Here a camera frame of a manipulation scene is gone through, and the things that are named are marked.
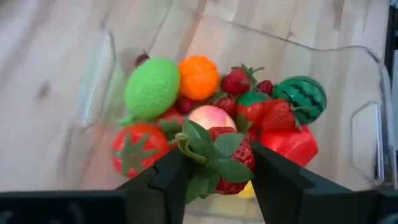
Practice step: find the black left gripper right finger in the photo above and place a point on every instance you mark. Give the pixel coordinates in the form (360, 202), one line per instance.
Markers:
(289, 199)

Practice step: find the orange toy mandarin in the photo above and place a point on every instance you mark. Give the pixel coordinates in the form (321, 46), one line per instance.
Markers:
(199, 77)

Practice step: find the black aluminium table frame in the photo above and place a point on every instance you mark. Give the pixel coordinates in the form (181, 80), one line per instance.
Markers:
(392, 37)

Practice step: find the dark red toy cherry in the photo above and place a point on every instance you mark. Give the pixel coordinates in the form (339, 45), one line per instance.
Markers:
(141, 59)
(265, 87)

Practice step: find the green striped toy watermelon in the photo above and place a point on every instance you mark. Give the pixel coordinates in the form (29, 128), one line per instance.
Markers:
(304, 96)

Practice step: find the orange toy egg fruit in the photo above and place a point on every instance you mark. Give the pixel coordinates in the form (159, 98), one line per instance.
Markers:
(210, 116)

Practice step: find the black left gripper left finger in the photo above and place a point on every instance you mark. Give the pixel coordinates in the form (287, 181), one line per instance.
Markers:
(161, 193)

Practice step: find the clear plastic tupperware container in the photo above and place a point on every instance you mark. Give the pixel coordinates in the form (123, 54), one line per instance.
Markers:
(363, 140)

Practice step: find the small red toy raspberry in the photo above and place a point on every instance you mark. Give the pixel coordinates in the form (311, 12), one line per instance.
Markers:
(185, 104)

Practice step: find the red toy bell pepper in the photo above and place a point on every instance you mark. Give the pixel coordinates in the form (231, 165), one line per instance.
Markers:
(292, 146)

